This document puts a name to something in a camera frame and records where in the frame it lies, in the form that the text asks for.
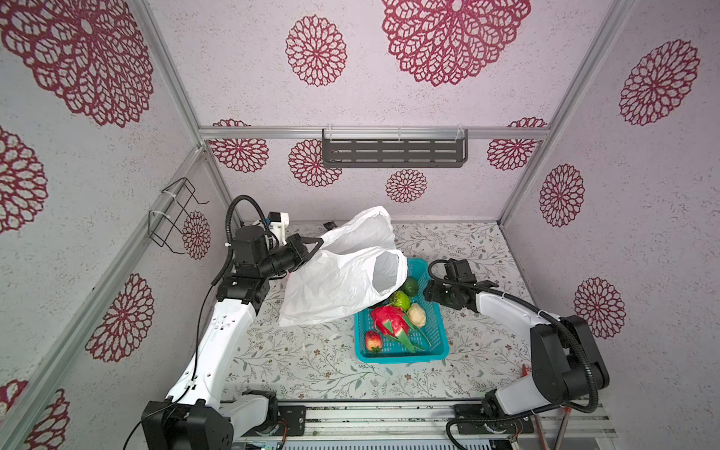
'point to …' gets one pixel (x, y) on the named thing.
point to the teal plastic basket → (393, 353)
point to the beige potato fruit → (417, 315)
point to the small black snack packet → (330, 225)
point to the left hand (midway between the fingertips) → (323, 243)
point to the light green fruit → (400, 299)
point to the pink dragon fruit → (392, 321)
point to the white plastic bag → (355, 269)
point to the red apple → (373, 339)
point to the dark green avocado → (411, 287)
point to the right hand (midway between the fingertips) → (433, 289)
